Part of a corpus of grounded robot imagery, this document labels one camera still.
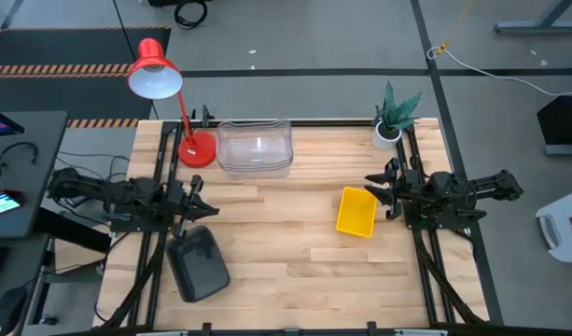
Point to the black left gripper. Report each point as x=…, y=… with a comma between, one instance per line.
x=180, y=205

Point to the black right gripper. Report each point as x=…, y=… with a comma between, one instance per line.
x=409, y=193

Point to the grey translucent plastic basket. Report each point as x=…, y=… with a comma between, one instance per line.
x=197, y=266
x=219, y=249
x=192, y=232

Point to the yellow slotted plastic basket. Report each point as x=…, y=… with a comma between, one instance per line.
x=357, y=212
x=340, y=219

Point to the clear plastic basket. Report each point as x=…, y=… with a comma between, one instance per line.
x=260, y=173
x=255, y=144

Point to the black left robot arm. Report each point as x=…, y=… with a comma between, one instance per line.
x=103, y=191

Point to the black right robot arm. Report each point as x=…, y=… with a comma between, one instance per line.
x=491, y=186

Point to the white plant pot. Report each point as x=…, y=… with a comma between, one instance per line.
x=383, y=140

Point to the green spiky plant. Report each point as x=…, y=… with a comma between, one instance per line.
x=397, y=109

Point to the black clamp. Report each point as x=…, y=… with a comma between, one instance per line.
x=205, y=114

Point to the black desk leg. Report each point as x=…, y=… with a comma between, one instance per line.
x=71, y=231

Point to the red desk lamp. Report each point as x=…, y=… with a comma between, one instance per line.
x=150, y=56

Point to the black side desk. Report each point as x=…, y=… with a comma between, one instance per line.
x=29, y=177

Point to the black box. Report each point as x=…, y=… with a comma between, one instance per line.
x=563, y=121

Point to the tablet with lit screen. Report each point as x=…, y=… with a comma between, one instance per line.
x=1, y=204

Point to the black floor mat striped edge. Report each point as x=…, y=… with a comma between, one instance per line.
x=57, y=46

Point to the black computer mouse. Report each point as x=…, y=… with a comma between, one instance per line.
x=8, y=308

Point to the grey table leg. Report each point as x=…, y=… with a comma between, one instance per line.
x=537, y=27

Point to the black aluminium table frame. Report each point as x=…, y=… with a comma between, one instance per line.
x=323, y=123

